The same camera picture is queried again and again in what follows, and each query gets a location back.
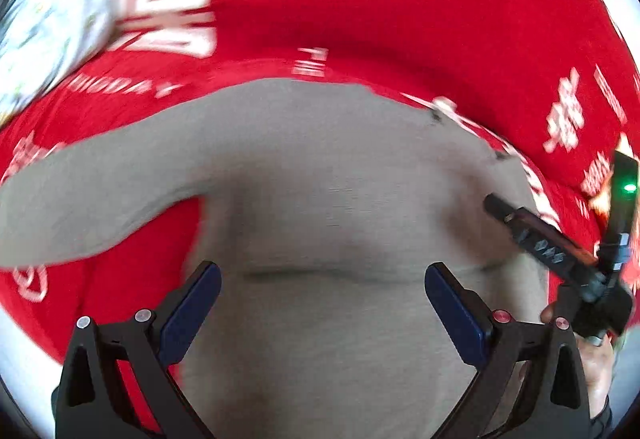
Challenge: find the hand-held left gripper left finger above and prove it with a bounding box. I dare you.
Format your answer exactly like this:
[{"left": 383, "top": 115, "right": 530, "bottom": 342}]
[{"left": 52, "top": 260, "right": 223, "bottom": 439}]

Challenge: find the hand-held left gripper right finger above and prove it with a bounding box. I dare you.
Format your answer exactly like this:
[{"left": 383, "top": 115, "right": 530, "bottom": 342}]
[{"left": 424, "top": 261, "right": 593, "bottom": 439}]

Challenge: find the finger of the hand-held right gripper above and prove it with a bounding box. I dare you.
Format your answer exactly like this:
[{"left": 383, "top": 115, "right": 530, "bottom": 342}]
[{"left": 484, "top": 192, "right": 599, "bottom": 283}]

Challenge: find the grey knit sweater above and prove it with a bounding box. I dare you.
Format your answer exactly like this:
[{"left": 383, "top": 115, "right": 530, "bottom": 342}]
[{"left": 0, "top": 78, "right": 551, "bottom": 439}]

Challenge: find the person's right hand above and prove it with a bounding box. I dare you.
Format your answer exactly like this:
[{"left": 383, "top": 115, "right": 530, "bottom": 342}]
[{"left": 541, "top": 300, "right": 616, "bottom": 421}]

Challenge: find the white patterned cloth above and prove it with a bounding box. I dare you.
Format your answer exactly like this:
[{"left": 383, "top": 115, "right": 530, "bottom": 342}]
[{"left": 0, "top": 0, "right": 119, "bottom": 121}]

